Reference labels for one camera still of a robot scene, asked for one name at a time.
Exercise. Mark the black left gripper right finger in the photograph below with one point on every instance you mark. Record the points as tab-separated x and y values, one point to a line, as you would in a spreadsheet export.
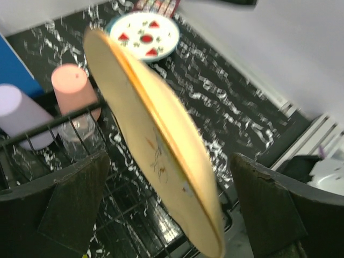
285	217

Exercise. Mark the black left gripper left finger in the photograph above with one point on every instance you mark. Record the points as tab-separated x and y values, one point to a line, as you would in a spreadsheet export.
54	216

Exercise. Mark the peach floral plate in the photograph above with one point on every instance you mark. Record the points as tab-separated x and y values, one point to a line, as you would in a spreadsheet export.
162	139

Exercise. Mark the teal scalloped plate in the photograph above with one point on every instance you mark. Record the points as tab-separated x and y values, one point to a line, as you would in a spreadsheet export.
108	27

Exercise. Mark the white watermelon pattern plate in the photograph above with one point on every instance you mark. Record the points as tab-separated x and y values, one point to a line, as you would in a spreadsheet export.
149	36

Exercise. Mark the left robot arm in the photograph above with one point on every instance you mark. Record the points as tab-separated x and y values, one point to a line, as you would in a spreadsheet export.
322	172

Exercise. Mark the clear drinking glass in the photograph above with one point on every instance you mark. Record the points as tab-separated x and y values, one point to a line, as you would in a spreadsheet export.
80	137

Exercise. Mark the lilac plastic cup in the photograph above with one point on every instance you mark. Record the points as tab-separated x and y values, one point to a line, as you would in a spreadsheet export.
20	113

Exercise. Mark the pink plastic cup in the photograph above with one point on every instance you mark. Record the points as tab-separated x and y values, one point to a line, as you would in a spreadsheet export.
72	88

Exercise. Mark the black wire dish rack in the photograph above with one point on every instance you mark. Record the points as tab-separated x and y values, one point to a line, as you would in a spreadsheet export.
132	220

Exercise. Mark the aluminium rail frame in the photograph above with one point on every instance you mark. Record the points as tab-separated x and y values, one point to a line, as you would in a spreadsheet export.
322	135

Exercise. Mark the blue ring binder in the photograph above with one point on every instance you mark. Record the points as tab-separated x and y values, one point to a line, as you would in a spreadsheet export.
14	71

